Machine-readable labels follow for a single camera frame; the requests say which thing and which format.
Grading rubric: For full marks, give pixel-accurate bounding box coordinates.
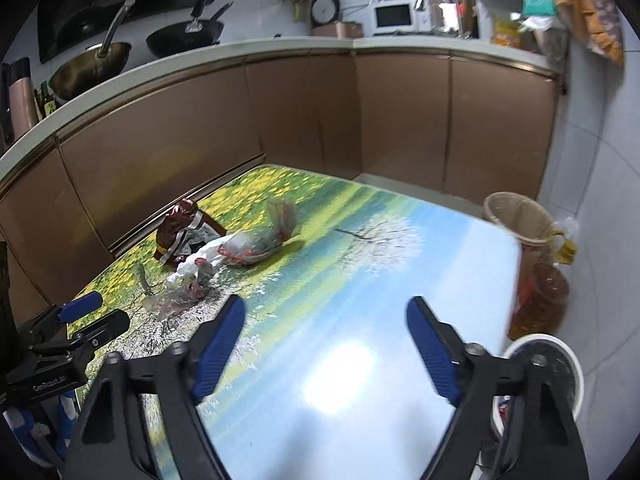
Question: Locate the rice cooker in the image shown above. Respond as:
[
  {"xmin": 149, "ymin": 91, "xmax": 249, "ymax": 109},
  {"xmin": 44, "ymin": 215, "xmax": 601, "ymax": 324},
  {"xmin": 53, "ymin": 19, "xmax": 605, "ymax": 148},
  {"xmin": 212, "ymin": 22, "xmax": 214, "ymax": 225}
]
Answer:
[{"xmin": 309, "ymin": 0, "xmax": 365, "ymax": 38}]

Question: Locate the green glass bottle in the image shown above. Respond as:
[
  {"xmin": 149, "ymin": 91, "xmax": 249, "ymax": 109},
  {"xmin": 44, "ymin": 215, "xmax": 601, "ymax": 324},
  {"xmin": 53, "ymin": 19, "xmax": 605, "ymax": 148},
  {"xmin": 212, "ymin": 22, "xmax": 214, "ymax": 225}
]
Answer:
[{"xmin": 34, "ymin": 80, "xmax": 57, "ymax": 118}]

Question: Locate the white microwave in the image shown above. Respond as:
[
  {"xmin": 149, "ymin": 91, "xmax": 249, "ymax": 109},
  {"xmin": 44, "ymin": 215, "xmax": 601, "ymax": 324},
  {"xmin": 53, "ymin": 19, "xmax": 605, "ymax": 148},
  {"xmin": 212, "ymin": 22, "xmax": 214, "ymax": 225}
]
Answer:
[{"xmin": 372, "ymin": 0, "xmax": 417, "ymax": 31}]

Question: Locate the white plastic bucket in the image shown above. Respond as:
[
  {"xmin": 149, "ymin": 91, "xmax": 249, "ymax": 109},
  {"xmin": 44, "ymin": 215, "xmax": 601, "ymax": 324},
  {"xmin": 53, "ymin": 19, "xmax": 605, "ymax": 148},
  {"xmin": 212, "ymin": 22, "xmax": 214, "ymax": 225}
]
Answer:
[{"xmin": 492, "ymin": 334, "xmax": 585, "ymax": 442}]

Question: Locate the pink thermos jug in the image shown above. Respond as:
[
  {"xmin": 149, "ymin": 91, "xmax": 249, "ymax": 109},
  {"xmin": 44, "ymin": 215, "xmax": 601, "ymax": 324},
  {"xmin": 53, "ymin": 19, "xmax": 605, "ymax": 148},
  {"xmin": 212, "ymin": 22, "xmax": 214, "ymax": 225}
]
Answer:
[{"xmin": 0, "ymin": 57, "xmax": 41, "ymax": 142}]

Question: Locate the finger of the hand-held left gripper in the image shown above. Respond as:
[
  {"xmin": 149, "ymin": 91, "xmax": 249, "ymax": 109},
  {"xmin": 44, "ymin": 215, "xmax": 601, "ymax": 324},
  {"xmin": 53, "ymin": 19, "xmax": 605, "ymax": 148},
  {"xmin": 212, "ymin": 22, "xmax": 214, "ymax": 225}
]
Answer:
[
  {"xmin": 17, "ymin": 290, "xmax": 105, "ymax": 344},
  {"xmin": 30, "ymin": 308, "xmax": 131, "ymax": 349}
]

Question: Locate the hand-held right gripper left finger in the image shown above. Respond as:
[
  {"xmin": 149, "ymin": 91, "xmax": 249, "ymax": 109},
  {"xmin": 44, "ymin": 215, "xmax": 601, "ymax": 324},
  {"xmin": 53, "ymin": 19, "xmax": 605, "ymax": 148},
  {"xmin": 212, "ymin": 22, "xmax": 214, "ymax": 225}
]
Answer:
[{"xmin": 65, "ymin": 294, "xmax": 246, "ymax": 480}]

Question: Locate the brown snack wrapper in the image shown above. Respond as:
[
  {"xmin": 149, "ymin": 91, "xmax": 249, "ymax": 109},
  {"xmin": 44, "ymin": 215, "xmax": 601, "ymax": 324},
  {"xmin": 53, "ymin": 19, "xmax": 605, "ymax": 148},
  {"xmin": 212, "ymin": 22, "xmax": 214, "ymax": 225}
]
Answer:
[{"xmin": 154, "ymin": 198, "xmax": 227, "ymax": 267}]

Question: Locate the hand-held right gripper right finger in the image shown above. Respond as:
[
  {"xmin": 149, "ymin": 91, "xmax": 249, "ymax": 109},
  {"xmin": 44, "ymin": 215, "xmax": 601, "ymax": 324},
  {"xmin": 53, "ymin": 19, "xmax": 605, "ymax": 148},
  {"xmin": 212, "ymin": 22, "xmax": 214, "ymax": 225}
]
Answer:
[{"xmin": 406, "ymin": 295, "xmax": 591, "ymax": 480}]

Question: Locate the brass wok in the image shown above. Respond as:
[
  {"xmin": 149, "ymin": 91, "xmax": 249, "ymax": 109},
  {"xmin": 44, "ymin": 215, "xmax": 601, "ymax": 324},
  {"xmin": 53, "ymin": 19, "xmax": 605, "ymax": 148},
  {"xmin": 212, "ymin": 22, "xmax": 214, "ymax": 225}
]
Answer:
[{"xmin": 48, "ymin": 0, "xmax": 136, "ymax": 102}]

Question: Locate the blue patterned clothing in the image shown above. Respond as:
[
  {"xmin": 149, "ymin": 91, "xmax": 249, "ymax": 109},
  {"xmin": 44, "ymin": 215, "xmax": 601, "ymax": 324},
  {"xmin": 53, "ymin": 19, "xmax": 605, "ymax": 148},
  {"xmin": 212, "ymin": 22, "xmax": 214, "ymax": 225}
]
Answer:
[{"xmin": 4, "ymin": 391, "xmax": 79, "ymax": 467}]

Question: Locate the woven wicker basket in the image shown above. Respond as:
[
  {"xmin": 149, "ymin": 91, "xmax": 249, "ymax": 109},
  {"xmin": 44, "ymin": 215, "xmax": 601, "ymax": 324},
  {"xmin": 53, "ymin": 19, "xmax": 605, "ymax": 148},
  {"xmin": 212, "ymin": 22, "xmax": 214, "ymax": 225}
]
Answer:
[{"xmin": 482, "ymin": 191, "xmax": 559, "ymax": 249}]

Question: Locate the black frying pan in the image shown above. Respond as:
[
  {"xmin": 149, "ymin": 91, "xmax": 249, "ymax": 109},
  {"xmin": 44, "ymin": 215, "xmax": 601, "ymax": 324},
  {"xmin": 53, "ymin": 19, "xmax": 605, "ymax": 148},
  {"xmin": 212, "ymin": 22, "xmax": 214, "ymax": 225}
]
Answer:
[{"xmin": 145, "ymin": 0, "xmax": 235, "ymax": 59}]

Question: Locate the orange floral apron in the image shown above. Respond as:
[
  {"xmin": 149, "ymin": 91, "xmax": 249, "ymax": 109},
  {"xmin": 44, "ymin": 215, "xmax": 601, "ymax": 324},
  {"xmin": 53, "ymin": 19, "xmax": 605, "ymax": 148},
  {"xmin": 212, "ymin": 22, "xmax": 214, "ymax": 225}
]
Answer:
[{"xmin": 549, "ymin": 0, "xmax": 627, "ymax": 67}]

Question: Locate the white plastic bag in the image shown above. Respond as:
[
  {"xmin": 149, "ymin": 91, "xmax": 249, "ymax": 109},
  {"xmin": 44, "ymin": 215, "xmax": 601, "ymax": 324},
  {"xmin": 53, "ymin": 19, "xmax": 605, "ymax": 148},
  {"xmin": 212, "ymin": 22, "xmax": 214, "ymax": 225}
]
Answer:
[{"xmin": 217, "ymin": 197, "xmax": 301, "ymax": 267}]

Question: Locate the amber oil bottle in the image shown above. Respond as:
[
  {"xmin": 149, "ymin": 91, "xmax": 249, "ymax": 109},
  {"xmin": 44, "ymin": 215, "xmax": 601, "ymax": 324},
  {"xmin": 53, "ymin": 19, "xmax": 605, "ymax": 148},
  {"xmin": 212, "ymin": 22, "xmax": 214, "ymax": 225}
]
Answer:
[{"xmin": 507, "ymin": 261, "xmax": 571, "ymax": 342}]

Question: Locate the yellow cap bottle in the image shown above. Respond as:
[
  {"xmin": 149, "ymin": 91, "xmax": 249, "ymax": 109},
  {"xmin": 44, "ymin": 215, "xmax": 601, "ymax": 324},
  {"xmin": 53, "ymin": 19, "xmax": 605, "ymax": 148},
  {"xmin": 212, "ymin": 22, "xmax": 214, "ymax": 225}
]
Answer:
[{"xmin": 549, "ymin": 216, "xmax": 579, "ymax": 264}]

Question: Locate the clear plastic bag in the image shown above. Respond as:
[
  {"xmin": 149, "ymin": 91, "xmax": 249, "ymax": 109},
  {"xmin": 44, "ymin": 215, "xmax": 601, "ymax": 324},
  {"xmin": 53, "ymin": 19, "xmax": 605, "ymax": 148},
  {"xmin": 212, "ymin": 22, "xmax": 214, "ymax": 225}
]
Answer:
[{"xmin": 142, "ymin": 245, "xmax": 232, "ymax": 322}]

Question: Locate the yellow package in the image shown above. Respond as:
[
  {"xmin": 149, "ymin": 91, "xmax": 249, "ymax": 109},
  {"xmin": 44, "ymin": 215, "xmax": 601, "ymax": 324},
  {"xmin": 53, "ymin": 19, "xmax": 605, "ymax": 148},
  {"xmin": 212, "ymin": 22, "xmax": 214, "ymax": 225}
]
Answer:
[{"xmin": 491, "ymin": 14, "xmax": 524, "ymax": 47}]

